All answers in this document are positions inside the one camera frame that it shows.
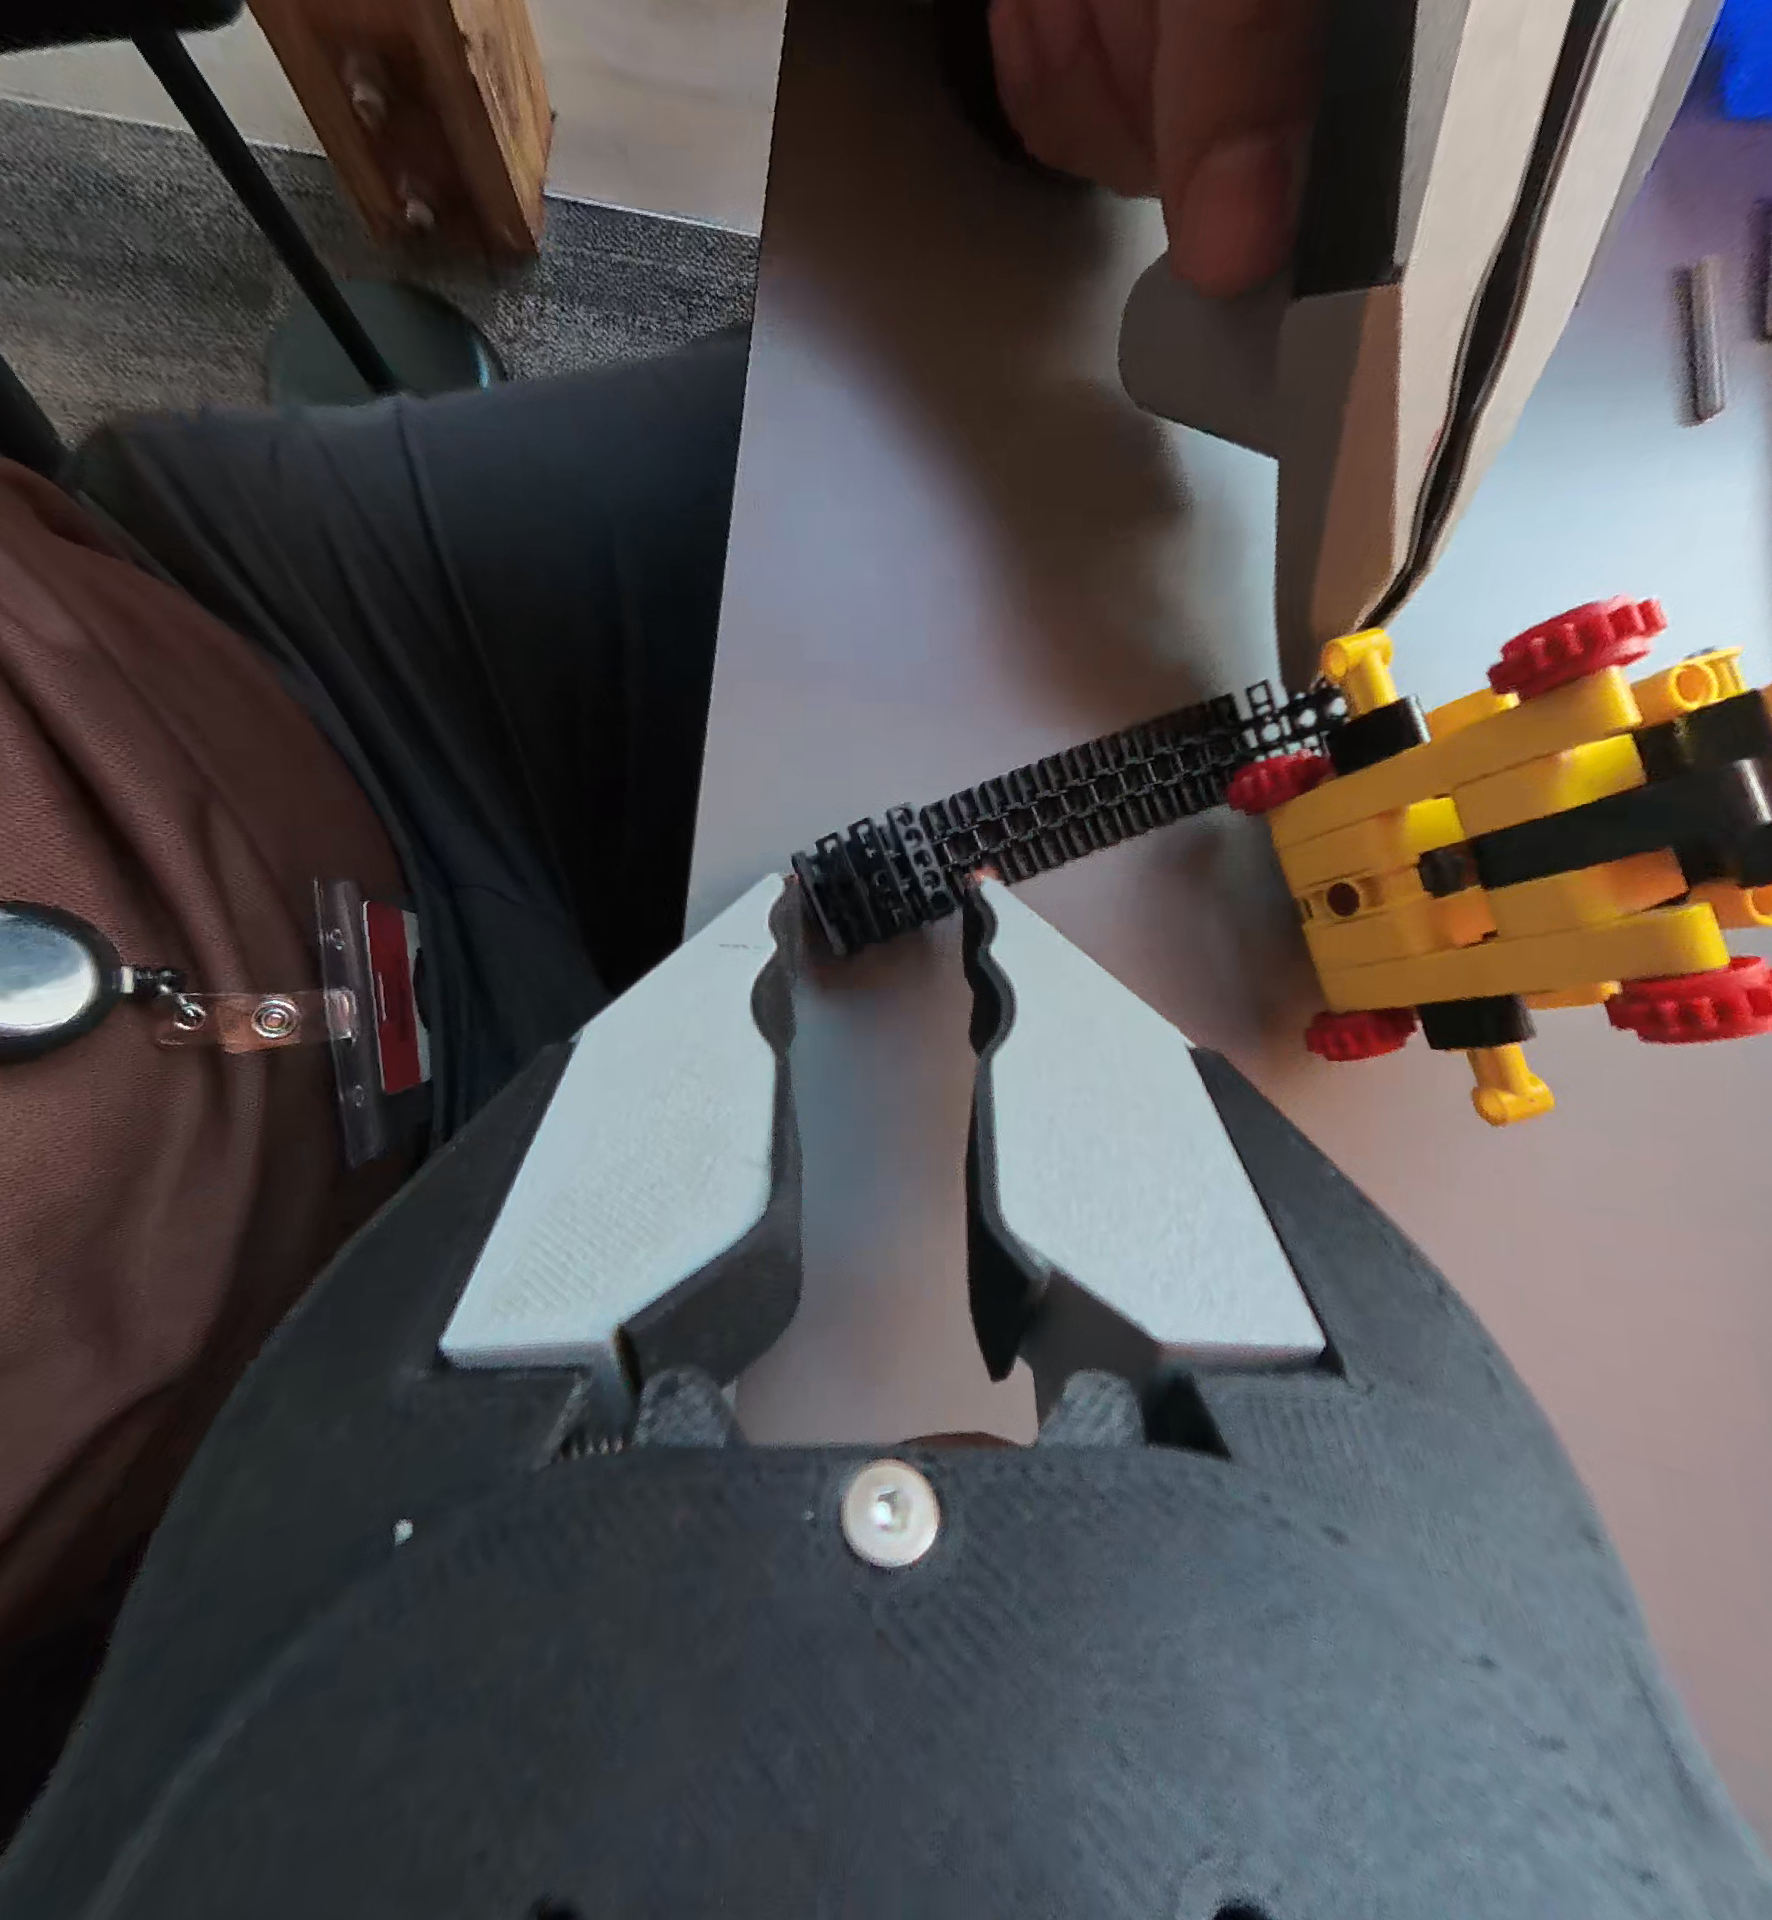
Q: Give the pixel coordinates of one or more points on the person's brown shirt torso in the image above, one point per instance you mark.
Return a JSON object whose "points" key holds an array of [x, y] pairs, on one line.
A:
{"points": [[122, 1231]]}

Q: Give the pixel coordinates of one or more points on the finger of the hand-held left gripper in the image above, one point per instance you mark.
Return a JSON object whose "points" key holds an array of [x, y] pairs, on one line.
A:
{"points": [[1590, 212], [1403, 404]]}

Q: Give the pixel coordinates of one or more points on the person's left hand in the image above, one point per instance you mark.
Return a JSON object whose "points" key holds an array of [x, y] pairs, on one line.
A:
{"points": [[1141, 104]]}

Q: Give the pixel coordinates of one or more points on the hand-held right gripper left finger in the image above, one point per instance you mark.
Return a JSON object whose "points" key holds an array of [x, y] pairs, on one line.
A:
{"points": [[631, 1155]]}

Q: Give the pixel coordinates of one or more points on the yellow lego vehicle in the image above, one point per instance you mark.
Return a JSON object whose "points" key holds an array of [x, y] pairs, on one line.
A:
{"points": [[1546, 841]]}

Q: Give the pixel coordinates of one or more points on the clear badge holder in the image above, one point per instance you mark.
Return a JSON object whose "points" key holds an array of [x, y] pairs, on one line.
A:
{"points": [[368, 1022]]}

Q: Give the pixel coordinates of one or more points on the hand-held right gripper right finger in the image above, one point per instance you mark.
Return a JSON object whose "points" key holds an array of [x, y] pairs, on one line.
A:
{"points": [[1125, 1169]]}

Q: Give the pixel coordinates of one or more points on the black chair frame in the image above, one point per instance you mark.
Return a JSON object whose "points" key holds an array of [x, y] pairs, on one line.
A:
{"points": [[272, 226]]}

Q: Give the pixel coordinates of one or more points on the wooden table leg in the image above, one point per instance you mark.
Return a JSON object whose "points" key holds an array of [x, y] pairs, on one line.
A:
{"points": [[407, 104]]}

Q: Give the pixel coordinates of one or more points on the person's dark trousers leg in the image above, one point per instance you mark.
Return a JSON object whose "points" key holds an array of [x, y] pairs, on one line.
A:
{"points": [[526, 632]]}

